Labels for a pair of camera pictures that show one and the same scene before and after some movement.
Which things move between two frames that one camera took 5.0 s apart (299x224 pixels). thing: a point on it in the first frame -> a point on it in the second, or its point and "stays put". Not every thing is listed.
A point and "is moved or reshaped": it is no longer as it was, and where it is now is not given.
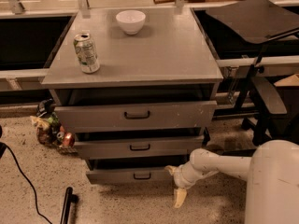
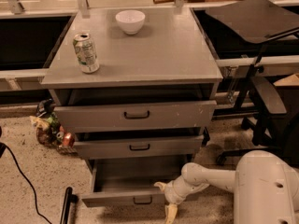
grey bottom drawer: [158, 176] is moved or reshaped
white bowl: [131, 21] stays put
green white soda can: [87, 53] stays put
